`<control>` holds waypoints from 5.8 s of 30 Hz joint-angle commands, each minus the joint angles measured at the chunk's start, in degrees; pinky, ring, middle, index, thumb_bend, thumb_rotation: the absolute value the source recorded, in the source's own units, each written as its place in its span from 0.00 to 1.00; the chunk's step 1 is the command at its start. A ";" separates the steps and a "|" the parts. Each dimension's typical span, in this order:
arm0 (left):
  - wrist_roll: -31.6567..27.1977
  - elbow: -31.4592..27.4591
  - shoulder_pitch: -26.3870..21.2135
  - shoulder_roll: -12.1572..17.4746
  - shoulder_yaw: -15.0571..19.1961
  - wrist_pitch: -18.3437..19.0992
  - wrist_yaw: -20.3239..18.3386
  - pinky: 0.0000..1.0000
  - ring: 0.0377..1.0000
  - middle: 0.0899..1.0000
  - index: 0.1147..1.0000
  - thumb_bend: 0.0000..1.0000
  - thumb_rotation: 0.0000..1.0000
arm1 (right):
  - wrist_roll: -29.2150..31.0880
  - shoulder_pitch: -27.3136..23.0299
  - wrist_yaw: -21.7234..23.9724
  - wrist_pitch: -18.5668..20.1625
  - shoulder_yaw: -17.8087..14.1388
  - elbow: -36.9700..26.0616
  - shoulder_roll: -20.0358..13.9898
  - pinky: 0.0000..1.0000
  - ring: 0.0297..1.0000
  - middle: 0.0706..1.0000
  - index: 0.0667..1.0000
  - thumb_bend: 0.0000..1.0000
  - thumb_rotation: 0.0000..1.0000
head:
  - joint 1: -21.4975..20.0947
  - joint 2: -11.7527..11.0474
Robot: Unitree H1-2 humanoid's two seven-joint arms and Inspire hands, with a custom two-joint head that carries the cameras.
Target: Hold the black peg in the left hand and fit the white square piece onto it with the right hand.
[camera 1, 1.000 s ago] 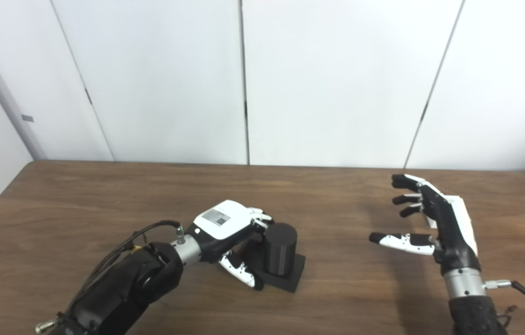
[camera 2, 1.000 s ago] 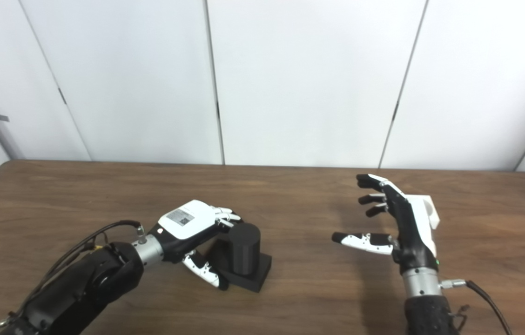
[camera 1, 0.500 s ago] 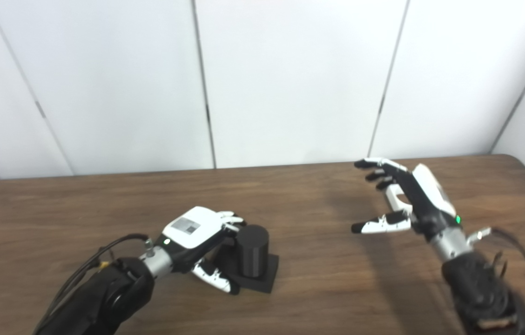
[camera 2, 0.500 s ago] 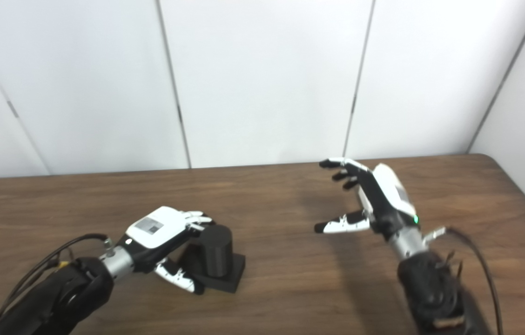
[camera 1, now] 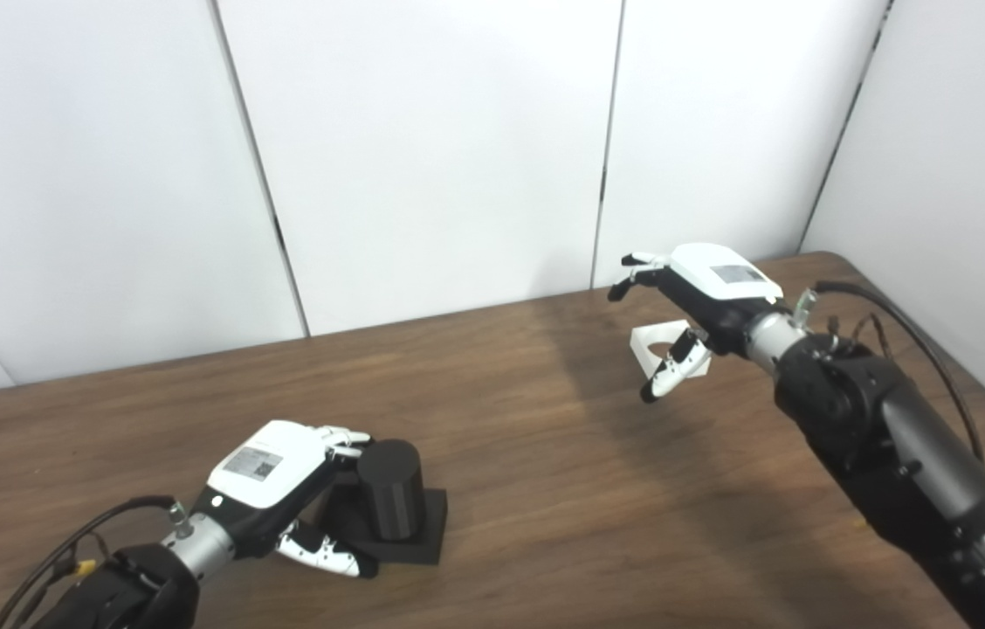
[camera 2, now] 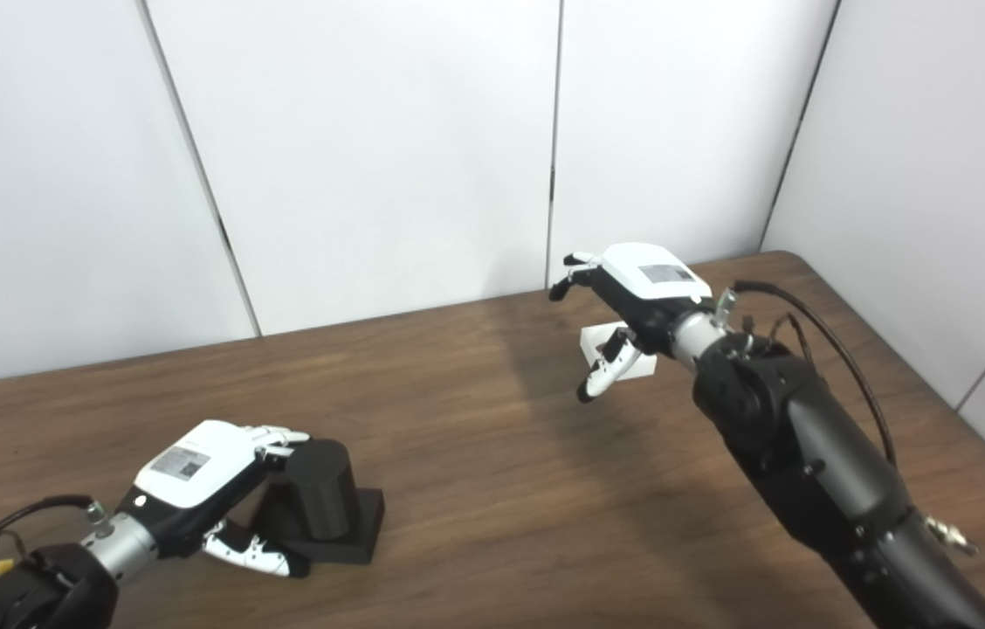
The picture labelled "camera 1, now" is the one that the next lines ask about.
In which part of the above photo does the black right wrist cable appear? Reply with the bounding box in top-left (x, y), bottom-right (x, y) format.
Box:
top-left (794, 280), bottom-right (985, 464)

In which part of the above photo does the black peg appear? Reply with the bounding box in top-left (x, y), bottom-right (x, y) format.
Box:
top-left (313, 439), bottom-right (449, 566)

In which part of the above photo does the white square piece with hole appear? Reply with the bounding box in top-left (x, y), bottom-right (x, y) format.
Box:
top-left (630, 320), bottom-right (712, 381)

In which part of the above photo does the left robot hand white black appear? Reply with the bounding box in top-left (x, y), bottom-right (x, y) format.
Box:
top-left (196, 420), bottom-right (380, 579)

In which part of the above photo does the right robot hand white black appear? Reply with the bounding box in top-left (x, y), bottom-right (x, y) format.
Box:
top-left (607, 243), bottom-right (783, 404)

